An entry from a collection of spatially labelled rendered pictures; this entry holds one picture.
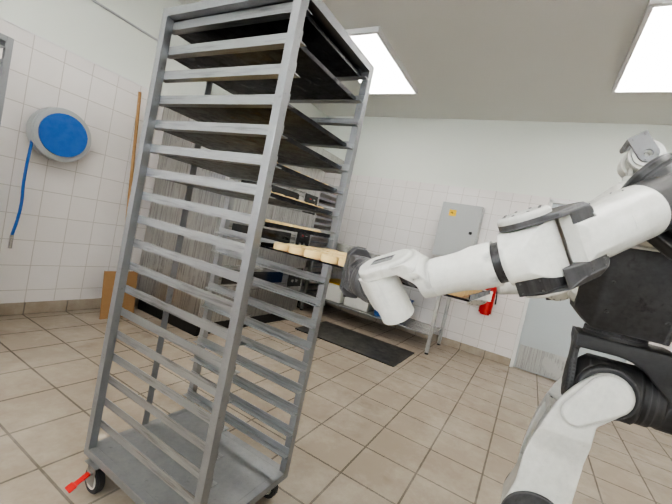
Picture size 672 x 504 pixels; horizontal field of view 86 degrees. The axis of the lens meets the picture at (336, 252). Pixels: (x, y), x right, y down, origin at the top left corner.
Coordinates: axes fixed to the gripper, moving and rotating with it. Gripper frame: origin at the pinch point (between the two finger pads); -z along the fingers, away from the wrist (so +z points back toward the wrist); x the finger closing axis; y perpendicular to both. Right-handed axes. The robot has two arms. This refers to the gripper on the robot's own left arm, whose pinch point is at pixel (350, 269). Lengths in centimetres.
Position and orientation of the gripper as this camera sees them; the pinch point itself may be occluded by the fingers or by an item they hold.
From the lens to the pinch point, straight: 90.3
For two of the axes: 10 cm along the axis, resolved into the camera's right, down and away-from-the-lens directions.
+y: -9.4, -1.9, -2.7
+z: 2.5, 1.1, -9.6
